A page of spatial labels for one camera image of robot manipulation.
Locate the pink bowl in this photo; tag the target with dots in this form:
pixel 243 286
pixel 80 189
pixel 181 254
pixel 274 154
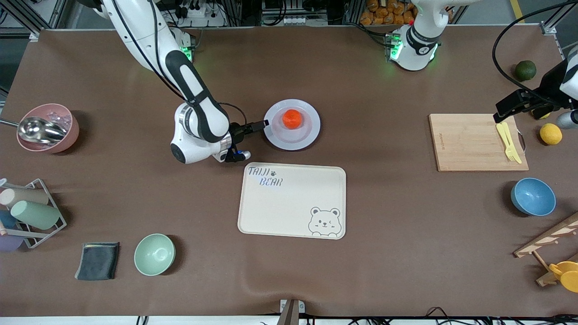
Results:
pixel 67 135

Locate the yellow plastic fork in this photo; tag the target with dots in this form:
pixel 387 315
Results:
pixel 502 135

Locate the light green bowl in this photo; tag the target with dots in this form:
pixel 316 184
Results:
pixel 154 255

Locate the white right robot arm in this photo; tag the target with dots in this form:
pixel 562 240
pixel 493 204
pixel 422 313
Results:
pixel 149 40

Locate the yellow plastic cup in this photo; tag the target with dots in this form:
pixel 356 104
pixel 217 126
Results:
pixel 569 277

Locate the dark green round fruit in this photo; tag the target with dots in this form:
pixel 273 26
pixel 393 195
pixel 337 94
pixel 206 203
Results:
pixel 525 70

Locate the purple cup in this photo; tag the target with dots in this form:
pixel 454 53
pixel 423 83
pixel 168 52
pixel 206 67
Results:
pixel 9 243

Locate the wooden dish rack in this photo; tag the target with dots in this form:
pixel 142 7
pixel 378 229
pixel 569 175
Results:
pixel 542 241

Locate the blue cup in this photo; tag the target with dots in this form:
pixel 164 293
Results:
pixel 6 220

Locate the beige cup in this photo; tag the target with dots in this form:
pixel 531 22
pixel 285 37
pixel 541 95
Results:
pixel 25 197

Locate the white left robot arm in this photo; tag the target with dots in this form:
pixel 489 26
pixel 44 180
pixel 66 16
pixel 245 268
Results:
pixel 422 40

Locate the dark grey cloth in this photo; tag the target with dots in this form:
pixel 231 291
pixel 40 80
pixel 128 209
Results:
pixel 97 262

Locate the bamboo cutting board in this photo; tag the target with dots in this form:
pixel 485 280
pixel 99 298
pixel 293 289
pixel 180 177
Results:
pixel 469 144

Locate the white power strip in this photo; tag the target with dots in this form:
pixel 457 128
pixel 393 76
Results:
pixel 295 20

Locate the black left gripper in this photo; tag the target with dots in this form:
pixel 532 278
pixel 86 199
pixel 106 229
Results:
pixel 550 84

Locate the mint green cup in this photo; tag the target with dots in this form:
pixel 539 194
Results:
pixel 36 214

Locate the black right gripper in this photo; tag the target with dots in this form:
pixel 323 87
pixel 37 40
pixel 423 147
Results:
pixel 238 131

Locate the metal scoop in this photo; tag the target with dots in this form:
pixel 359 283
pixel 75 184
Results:
pixel 38 130

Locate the pile of brown bread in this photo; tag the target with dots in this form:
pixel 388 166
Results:
pixel 388 11

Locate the cream bear print tray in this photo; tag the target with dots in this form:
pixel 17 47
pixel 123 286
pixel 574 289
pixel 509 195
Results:
pixel 293 203

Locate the orange mandarin fruit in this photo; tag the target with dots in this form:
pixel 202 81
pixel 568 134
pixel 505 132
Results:
pixel 292 119

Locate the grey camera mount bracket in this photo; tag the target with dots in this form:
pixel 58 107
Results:
pixel 289 313

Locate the yellow lemon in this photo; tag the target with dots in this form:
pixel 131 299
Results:
pixel 551 134
pixel 545 116

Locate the white ribbed round plate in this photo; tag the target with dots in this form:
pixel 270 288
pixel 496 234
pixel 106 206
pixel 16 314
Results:
pixel 298 140

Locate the blue bowl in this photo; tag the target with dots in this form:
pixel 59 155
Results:
pixel 533 197

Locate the aluminium frame post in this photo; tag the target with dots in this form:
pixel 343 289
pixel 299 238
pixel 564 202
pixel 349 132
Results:
pixel 548 28
pixel 32 32

